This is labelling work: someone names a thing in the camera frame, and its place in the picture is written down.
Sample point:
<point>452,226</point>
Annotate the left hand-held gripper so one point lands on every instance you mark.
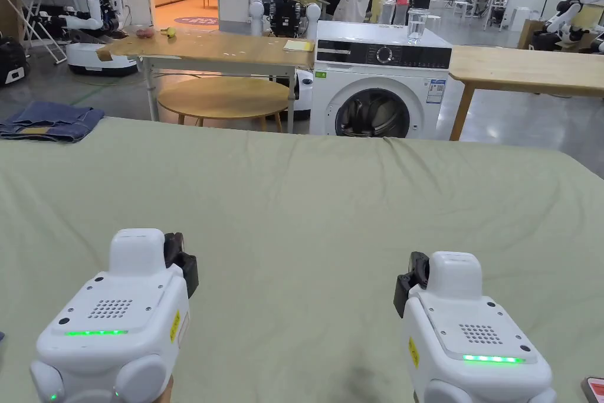
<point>118,308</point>

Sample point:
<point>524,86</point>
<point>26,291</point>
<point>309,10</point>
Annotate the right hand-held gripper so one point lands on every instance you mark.
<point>467,322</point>

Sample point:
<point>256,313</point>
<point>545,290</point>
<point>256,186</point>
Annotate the person's left hand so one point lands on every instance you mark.
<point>168,391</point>

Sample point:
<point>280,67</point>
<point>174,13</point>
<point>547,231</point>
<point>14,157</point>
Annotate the phone with red case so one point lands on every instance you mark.
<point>594,391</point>

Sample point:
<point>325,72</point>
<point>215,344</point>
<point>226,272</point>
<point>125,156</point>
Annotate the bed with pale green sheet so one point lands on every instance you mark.
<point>292,214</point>

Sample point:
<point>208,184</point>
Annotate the folded blue jeans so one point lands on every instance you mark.
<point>52,120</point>

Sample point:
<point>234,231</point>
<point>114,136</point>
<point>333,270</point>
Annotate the white washing machine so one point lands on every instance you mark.
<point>377,77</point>

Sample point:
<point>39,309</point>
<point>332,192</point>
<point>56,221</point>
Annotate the black bag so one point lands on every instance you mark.
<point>10,63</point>

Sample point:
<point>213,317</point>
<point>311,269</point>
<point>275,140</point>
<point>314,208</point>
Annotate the white wheeled robot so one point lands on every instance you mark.
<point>96,20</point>

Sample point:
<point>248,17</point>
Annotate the white robot with black joints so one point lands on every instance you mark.
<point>573,16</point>

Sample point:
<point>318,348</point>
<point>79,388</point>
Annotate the black and white humanoid robot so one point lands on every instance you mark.
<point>285,16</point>

